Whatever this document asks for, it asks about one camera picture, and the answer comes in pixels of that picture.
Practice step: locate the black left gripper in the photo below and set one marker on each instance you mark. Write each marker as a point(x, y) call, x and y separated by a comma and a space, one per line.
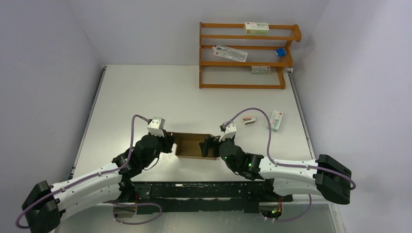
point(167, 141)

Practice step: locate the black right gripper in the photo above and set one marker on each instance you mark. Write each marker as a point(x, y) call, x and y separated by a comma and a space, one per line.
point(208, 142)

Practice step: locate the brown cardboard box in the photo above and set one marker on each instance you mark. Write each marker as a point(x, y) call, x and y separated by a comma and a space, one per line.
point(189, 145)

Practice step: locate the orange wooden shelf rack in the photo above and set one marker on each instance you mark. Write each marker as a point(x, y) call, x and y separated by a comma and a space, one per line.
point(218, 72)

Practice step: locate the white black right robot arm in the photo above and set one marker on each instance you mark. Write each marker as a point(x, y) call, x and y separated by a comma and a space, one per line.
point(324, 176)

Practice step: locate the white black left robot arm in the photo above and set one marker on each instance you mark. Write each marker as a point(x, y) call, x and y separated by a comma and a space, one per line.
point(47, 204)

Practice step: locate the white flat box bottom shelf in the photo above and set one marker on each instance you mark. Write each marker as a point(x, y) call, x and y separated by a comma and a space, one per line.
point(260, 70)

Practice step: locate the white green box top shelf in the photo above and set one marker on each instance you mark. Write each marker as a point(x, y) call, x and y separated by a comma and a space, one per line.
point(256, 28)

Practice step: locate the clear plastic packet on shelf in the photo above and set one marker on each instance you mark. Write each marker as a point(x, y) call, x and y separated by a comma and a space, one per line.
point(230, 53)

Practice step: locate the blue small object on shelf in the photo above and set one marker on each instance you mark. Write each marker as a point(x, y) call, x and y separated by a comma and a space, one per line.
point(280, 52)

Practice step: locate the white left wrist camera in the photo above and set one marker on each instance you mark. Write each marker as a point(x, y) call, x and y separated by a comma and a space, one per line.
point(156, 126)

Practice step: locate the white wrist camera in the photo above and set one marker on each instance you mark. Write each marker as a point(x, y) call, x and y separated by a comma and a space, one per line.
point(156, 126)
point(229, 131)

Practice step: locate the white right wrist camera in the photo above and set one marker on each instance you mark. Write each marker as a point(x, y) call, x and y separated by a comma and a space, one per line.
point(229, 131)

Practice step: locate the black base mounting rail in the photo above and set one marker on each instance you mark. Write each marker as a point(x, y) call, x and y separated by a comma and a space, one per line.
point(173, 197)

